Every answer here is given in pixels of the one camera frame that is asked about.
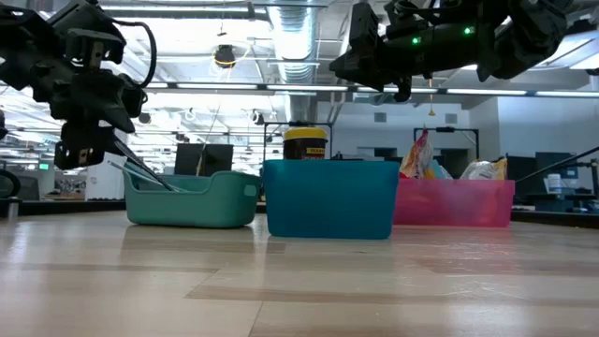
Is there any silver metal spoon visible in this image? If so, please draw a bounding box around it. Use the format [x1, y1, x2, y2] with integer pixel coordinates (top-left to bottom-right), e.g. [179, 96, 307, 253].
[108, 160, 165, 188]

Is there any yellow-lid crunchy chili jar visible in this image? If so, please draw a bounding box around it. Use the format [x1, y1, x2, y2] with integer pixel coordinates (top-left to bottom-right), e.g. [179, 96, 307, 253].
[283, 126, 329, 161]

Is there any teal-blue rectangular plastic bin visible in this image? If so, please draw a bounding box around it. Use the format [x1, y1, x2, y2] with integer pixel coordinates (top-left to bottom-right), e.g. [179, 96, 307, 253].
[261, 158, 401, 241]

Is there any red plastic bin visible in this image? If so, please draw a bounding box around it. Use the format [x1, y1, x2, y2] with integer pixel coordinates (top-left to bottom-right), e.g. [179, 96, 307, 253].
[392, 177, 516, 229]

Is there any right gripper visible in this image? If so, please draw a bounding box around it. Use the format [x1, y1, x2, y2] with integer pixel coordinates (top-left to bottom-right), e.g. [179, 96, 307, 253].
[329, 0, 486, 103]

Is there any silver spiral air duct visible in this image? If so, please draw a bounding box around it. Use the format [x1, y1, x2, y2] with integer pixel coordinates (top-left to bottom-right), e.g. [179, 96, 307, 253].
[266, 0, 320, 125]

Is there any lime chili shrimp ramen packet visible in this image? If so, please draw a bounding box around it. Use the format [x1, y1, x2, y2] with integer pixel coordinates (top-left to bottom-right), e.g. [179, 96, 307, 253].
[398, 128, 435, 180]

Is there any long ceiling light bar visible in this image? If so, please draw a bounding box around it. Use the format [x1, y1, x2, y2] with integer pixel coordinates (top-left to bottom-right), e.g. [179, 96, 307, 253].
[139, 80, 599, 98]

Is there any black ceiling-hung device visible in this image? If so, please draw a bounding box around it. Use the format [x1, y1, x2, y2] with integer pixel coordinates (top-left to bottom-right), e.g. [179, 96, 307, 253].
[213, 44, 238, 70]

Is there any black metal frame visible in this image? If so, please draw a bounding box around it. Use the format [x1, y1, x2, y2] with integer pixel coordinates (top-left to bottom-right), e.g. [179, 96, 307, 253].
[413, 125, 480, 163]

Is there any green-teal small plastic bin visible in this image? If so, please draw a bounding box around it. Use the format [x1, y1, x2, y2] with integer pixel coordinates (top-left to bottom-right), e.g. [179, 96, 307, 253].
[123, 170, 262, 229]

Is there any black spoon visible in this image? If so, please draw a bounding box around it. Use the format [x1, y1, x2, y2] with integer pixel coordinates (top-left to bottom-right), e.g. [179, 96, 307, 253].
[111, 138, 182, 193]

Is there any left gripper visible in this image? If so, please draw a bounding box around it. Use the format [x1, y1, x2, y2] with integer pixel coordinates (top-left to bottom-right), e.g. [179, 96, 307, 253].
[27, 0, 149, 170]

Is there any black monitor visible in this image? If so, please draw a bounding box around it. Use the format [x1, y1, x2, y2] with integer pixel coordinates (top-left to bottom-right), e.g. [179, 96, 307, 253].
[174, 142, 234, 177]
[535, 151, 580, 178]

